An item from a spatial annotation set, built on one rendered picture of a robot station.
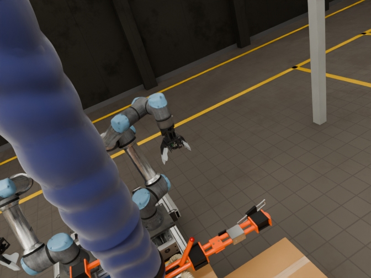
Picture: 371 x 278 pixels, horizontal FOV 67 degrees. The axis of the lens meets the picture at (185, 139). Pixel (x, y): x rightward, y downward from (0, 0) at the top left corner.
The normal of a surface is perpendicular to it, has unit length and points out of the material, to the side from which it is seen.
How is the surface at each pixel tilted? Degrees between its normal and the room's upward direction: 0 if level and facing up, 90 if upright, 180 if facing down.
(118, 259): 71
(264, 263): 0
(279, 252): 0
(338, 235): 0
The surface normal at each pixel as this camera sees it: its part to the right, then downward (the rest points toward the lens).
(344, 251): -0.27, -0.81
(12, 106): 0.08, 0.20
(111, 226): 0.57, 0.43
